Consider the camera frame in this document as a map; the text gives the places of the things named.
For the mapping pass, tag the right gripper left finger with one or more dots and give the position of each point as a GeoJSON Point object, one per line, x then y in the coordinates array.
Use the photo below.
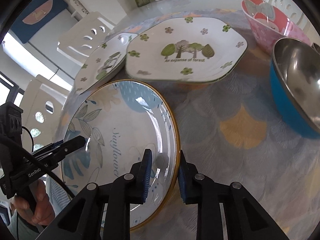
{"type": "Point", "coordinates": [131, 188]}

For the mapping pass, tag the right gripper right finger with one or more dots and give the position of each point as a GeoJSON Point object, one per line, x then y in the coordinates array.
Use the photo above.
{"type": "Point", "coordinates": [198, 189]}

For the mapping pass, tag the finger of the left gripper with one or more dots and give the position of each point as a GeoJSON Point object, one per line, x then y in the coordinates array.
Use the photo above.
{"type": "Point", "coordinates": [67, 146]}

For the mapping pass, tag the round sunflower ceramic plate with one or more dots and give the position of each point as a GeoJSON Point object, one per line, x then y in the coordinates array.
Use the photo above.
{"type": "Point", "coordinates": [119, 122]}

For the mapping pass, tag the large square forest plate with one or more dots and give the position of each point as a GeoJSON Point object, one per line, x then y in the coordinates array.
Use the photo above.
{"type": "Point", "coordinates": [186, 50]}

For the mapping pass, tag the blue steel bowl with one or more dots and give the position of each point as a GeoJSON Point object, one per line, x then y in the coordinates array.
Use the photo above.
{"type": "Point", "coordinates": [294, 80]}

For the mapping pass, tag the pink cartoon bowl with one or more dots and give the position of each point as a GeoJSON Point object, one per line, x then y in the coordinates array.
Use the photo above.
{"type": "Point", "coordinates": [269, 24]}

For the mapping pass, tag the left hand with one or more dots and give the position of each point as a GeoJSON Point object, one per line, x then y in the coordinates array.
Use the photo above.
{"type": "Point", "coordinates": [44, 213]}

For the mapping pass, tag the white chair left near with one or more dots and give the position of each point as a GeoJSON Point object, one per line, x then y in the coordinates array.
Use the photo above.
{"type": "Point", "coordinates": [42, 104]}

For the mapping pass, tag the white chair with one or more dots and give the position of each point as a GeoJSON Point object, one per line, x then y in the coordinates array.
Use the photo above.
{"type": "Point", "coordinates": [42, 104]}
{"type": "Point", "coordinates": [293, 12]}
{"type": "Point", "coordinates": [84, 37]}

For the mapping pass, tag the fan pattern tablecloth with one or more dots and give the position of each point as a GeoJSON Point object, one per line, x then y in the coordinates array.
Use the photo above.
{"type": "Point", "coordinates": [232, 131]}

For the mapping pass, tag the white refrigerator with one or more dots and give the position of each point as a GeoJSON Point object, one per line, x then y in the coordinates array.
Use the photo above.
{"type": "Point", "coordinates": [39, 56]}

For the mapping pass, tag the white chair left far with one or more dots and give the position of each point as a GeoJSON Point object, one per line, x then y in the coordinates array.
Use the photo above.
{"type": "Point", "coordinates": [84, 37]}

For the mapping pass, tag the small square forest plate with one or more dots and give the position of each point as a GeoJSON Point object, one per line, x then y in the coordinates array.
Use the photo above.
{"type": "Point", "coordinates": [104, 63]}

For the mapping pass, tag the blue fridge cover cloth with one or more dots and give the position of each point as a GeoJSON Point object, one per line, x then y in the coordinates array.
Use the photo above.
{"type": "Point", "coordinates": [35, 16]}

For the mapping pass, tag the white chair right far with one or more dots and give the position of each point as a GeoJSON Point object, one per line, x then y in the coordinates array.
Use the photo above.
{"type": "Point", "coordinates": [293, 12]}

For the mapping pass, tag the white wall shelf rack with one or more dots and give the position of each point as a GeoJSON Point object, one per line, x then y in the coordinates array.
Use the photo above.
{"type": "Point", "coordinates": [78, 8]}

